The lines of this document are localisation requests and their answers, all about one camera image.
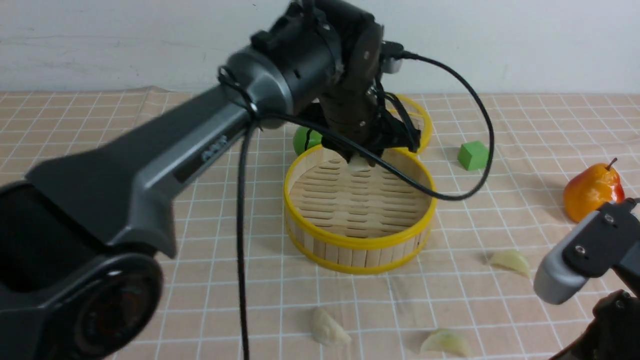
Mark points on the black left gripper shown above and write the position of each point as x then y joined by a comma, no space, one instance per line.
357,107

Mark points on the white dumpling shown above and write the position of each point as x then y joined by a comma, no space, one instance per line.
358,164
326,330

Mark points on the pale green dumpling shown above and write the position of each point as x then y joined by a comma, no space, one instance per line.
512,260
444,340

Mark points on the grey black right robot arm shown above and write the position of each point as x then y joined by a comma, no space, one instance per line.
613,333

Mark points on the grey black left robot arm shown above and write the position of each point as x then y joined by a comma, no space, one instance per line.
79,233

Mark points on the bamboo steamer lid yellow rim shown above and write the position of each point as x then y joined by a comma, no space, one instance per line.
417,125

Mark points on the green toy watermelon ball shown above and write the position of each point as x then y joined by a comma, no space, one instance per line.
305,139

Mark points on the green cube block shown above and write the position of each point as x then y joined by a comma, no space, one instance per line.
473,155

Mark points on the checkered beige tablecloth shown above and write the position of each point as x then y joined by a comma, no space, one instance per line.
542,141

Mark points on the orange toy pear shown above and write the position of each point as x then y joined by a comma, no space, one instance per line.
590,189

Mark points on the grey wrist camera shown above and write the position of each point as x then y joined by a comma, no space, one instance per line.
606,239
391,57

